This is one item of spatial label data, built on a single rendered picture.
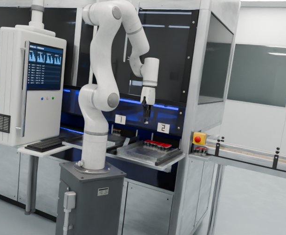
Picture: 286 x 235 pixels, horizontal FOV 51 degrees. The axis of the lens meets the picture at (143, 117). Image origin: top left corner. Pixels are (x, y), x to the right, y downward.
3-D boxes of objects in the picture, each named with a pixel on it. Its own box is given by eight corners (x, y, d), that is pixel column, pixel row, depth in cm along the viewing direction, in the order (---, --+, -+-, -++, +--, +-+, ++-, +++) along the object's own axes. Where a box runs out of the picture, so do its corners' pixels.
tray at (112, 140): (109, 133, 231) (109, 128, 230) (139, 140, 220) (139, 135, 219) (81, 139, 201) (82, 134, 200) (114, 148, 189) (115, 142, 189)
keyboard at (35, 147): (61, 138, 228) (62, 135, 228) (77, 141, 223) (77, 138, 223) (23, 148, 191) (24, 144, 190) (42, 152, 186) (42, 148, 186)
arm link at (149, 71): (138, 80, 171) (151, 80, 165) (140, 57, 170) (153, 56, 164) (147, 81, 177) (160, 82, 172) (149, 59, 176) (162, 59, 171)
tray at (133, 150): (141, 144, 206) (142, 140, 206) (177, 153, 195) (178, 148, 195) (116, 154, 176) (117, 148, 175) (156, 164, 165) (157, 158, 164)
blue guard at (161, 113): (-14, 95, 280) (-13, 75, 277) (181, 134, 197) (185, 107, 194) (-14, 95, 279) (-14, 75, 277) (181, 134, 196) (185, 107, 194)
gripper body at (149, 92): (147, 85, 177) (146, 104, 178) (139, 84, 168) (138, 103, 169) (159, 86, 174) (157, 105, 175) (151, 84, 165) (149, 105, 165)
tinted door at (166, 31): (129, 93, 213) (139, 9, 205) (186, 102, 195) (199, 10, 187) (128, 93, 213) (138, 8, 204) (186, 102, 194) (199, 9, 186)
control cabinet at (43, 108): (41, 132, 243) (48, 33, 232) (60, 136, 237) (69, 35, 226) (-11, 142, 196) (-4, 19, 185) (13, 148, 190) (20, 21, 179)
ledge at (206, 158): (194, 153, 208) (194, 150, 208) (212, 157, 202) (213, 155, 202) (188, 157, 195) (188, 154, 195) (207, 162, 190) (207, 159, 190)
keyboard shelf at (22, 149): (51, 138, 234) (51, 135, 234) (81, 145, 225) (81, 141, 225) (6, 149, 193) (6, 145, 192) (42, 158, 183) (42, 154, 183)
